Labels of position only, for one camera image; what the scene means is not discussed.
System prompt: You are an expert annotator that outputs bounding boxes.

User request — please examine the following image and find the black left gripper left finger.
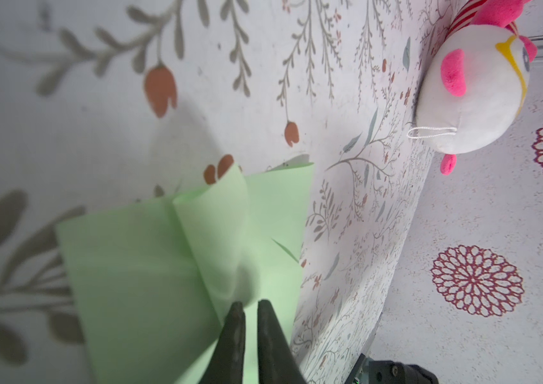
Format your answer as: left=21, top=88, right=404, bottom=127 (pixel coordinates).
left=199, top=302, right=246, bottom=384

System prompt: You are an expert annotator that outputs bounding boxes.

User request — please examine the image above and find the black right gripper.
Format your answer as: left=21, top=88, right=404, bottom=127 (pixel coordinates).
left=347, top=354, right=439, bottom=384

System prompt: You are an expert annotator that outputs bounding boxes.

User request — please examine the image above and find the white pink owl plush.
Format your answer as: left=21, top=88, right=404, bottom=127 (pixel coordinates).
left=407, top=0, right=538, bottom=175

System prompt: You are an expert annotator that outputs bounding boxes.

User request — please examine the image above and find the light green paper sheet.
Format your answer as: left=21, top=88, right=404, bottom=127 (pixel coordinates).
left=56, top=163, right=314, bottom=383

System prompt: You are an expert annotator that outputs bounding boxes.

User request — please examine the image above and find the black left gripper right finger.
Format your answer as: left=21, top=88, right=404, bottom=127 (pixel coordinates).
left=257, top=300, right=306, bottom=384

